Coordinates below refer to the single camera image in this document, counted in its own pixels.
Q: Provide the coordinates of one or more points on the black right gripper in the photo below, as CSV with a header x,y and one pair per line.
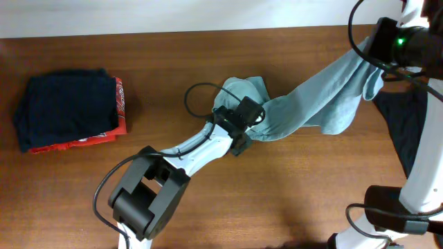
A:
x,y
382,28

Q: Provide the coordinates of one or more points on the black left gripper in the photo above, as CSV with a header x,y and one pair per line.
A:
x,y
237,151

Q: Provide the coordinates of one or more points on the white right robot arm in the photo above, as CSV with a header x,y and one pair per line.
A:
x,y
406,50

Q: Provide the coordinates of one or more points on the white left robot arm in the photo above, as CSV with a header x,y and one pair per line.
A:
x,y
151,188

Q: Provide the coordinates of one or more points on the folded navy blue shirt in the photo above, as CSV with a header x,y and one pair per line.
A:
x,y
64,106

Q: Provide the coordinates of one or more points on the black garment at right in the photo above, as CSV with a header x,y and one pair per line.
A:
x,y
405,115

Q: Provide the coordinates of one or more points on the light blue t-shirt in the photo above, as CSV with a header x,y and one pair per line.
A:
x,y
328,100

